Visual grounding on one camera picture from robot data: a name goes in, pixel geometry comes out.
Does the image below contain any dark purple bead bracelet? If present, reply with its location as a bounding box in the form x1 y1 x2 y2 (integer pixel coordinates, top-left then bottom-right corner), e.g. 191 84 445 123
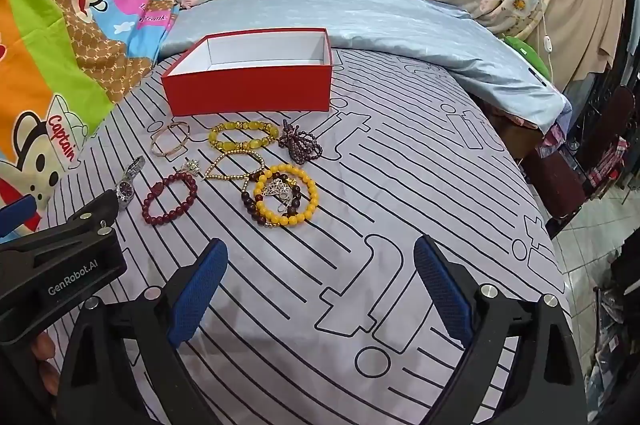
277 119 323 164

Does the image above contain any yellow oval bead bracelet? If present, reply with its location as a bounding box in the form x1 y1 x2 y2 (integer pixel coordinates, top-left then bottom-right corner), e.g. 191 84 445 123
207 120 280 153

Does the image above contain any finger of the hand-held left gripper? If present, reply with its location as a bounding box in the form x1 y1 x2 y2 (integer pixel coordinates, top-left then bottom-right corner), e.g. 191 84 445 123
0 195 39 243
0 189 122 269

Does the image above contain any green plastic object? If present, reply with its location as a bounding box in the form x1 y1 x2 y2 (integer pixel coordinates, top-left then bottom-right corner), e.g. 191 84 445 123
502 34 551 83

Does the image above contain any dark red chair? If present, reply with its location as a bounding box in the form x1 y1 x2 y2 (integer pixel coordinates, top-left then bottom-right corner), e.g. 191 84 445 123
522 85 638 241

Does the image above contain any thin gold bangle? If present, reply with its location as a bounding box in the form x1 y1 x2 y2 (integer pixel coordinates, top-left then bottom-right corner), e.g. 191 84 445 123
150 120 193 157

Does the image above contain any red cardboard box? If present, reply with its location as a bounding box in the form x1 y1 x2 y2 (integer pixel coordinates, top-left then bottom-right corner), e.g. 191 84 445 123
161 27 334 118

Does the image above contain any gold filigree earring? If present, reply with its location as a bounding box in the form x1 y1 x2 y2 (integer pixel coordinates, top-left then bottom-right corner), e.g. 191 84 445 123
260 177 297 216

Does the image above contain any person's left hand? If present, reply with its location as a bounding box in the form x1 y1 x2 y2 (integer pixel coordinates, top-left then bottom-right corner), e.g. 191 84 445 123
29 331 62 398

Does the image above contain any silver wristwatch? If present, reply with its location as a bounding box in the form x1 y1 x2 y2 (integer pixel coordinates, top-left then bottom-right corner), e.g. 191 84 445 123
116 155 147 210

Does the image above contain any colourful cartoon monkey blanket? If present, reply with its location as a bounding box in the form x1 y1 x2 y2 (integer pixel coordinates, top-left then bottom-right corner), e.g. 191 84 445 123
0 0 193 210

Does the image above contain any silver filigree earring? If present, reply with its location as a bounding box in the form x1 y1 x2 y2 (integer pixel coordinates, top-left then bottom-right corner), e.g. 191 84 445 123
175 159 203 180

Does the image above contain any plaid cloth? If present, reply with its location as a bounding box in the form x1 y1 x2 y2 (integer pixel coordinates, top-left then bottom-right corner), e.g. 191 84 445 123
587 137 628 190

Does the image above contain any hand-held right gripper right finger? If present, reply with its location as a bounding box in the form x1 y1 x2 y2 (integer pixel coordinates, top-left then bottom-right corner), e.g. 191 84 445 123
413 235 588 425

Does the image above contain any dark brown bead bracelet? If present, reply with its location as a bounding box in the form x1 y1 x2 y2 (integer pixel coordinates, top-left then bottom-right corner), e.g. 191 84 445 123
241 172 303 226

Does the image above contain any grey striped bed sheet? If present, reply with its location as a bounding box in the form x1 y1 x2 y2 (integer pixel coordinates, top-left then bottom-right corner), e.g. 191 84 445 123
37 47 571 425

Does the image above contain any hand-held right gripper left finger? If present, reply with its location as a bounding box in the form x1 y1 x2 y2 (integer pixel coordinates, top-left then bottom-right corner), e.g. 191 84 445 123
52 237 231 425

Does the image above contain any beige curtain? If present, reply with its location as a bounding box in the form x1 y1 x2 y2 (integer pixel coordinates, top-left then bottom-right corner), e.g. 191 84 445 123
547 0 626 90

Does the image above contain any dark red bead bracelet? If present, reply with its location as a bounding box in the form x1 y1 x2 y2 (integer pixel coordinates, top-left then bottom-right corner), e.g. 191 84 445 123
141 171 199 226

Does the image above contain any small gold bead bracelet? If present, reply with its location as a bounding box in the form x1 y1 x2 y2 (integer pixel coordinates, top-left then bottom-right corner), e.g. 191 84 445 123
202 152 266 183

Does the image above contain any yellow round bead bracelet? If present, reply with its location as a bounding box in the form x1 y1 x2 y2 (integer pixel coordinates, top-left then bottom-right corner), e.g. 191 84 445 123
254 164 319 228

